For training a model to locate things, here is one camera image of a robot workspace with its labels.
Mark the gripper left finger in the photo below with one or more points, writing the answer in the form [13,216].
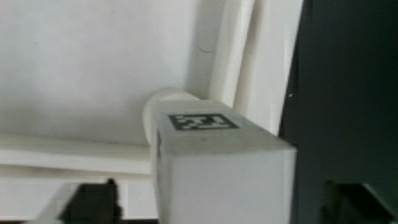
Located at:
[93,206]

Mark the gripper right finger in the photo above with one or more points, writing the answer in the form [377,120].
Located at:
[354,205]

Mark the white table leg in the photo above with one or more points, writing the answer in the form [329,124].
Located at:
[223,163]

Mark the white square tabletop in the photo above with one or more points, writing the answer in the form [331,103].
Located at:
[93,53]

